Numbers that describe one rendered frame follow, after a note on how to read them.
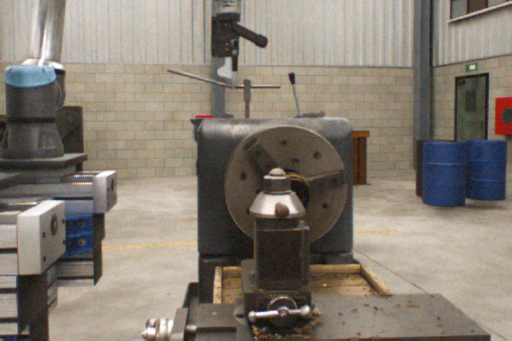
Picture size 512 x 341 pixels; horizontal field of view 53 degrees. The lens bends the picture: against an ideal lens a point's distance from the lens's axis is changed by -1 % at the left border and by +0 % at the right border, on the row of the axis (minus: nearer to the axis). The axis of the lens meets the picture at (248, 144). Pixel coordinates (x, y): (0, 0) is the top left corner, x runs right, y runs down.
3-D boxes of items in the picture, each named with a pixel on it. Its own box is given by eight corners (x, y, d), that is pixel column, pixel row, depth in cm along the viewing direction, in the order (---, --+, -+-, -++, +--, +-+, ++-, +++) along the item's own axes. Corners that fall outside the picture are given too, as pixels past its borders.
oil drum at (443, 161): (414, 201, 764) (414, 141, 760) (449, 199, 777) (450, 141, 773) (436, 208, 706) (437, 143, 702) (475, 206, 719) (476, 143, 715)
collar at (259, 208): (248, 209, 78) (248, 189, 77) (300, 208, 78) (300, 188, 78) (251, 219, 70) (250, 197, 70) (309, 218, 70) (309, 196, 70)
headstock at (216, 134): (200, 216, 206) (199, 118, 204) (318, 214, 208) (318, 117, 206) (190, 256, 147) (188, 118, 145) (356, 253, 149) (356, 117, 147)
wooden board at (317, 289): (215, 283, 123) (215, 266, 122) (365, 279, 124) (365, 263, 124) (212, 336, 93) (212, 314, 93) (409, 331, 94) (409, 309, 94)
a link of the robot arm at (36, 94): (-1, 117, 122) (-3, 60, 122) (13, 118, 136) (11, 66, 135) (52, 117, 125) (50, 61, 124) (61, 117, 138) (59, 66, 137)
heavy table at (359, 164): (317, 176, 1101) (317, 129, 1096) (337, 175, 1111) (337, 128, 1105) (348, 185, 944) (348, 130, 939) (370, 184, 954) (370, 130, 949)
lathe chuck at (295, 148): (219, 235, 140) (229, 119, 139) (333, 244, 142) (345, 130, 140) (218, 243, 131) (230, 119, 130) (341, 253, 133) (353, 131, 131)
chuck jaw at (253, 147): (269, 182, 134) (240, 147, 133) (284, 170, 134) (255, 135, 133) (273, 188, 123) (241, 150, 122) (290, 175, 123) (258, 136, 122)
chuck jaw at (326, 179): (295, 174, 134) (339, 166, 135) (298, 193, 135) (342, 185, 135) (301, 179, 123) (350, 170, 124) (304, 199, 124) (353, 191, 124)
